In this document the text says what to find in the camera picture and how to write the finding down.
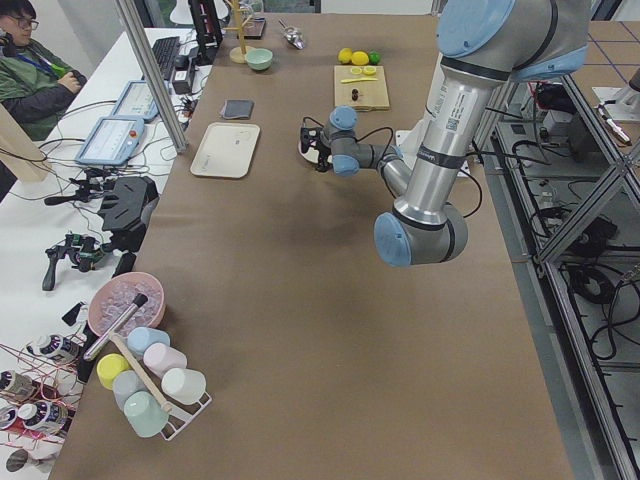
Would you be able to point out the black keyboard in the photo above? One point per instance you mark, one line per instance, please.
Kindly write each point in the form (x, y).
(165, 51)

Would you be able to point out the grey folded cloth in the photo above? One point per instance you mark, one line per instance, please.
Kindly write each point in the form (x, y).
(236, 109)

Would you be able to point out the aluminium frame post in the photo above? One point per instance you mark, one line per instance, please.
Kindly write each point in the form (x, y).
(138, 39)

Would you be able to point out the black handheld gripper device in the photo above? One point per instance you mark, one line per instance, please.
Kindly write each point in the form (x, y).
(84, 251)

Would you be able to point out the yellow plastic knife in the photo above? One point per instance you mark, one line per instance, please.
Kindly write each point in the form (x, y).
(358, 79)

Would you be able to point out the pink bowl with ice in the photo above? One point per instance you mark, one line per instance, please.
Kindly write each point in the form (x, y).
(119, 293)

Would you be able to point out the metal scoop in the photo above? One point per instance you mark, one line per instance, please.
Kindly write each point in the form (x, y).
(293, 35)

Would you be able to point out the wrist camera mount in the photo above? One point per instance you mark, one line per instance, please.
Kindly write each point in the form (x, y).
(308, 138)

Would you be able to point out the blue teach pendant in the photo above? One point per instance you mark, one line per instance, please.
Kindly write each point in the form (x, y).
(112, 141)
(136, 99)

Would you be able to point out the yellow lemon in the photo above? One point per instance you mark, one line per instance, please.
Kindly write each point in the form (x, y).
(345, 55)
(359, 58)

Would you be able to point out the pastel cup rack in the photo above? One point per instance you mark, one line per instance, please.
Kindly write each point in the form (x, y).
(165, 410)

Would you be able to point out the mint green bowl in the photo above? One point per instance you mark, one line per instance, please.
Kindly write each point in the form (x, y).
(259, 59)

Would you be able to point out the seated person green jacket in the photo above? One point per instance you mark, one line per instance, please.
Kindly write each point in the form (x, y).
(37, 87)

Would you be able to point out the cream round plate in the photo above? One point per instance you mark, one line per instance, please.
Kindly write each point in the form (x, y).
(312, 156)

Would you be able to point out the wooden cutting board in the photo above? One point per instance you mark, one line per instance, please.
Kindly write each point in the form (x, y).
(372, 95)

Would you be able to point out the green lime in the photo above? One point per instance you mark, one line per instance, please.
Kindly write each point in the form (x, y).
(374, 58)

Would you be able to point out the black monitor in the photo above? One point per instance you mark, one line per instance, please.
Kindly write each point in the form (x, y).
(208, 31)

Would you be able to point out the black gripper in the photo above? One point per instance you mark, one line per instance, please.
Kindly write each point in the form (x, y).
(324, 153)

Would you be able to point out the wooden cup tree stand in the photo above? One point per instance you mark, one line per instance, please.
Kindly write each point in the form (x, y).
(241, 16)

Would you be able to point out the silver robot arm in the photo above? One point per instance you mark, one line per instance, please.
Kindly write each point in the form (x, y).
(483, 45)

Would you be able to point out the cream rabbit tray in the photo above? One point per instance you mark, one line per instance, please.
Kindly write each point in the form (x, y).
(226, 150)

